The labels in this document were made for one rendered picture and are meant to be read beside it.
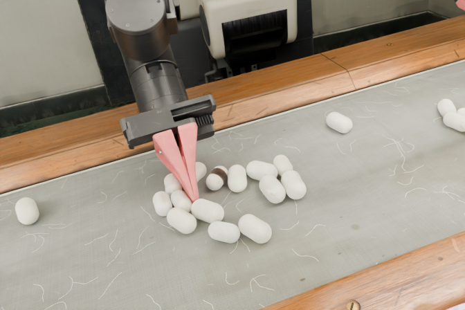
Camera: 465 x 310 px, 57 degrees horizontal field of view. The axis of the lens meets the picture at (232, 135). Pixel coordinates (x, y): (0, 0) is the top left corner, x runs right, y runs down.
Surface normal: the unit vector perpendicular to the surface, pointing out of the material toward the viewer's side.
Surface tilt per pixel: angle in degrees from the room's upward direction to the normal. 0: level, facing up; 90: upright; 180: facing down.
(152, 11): 41
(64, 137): 0
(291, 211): 0
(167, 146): 63
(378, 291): 0
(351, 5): 90
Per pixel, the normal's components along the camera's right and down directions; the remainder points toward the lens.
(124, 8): 0.06, -0.33
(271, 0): 0.25, 0.59
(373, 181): -0.15, -0.84
